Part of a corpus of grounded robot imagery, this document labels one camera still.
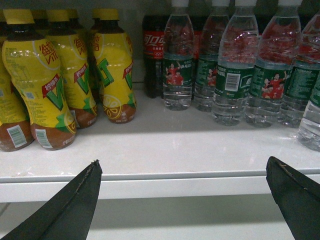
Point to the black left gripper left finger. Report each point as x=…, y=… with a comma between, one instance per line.
x=68, y=214

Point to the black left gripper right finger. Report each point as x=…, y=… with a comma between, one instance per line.
x=298, y=198

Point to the clear water bottle green label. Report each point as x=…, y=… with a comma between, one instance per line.
x=309, y=128
x=306, y=70
x=178, y=53
x=277, y=50
x=236, y=61
x=209, y=44

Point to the white metal shelf board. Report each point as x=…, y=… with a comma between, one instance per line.
x=160, y=153

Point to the yellow lemon tea bottle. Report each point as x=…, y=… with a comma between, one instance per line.
x=35, y=68
x=72, y=52
x=15, y=129
x=113, y=53

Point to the dark cola bottle red label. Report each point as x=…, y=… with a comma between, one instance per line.
x=153, y=27

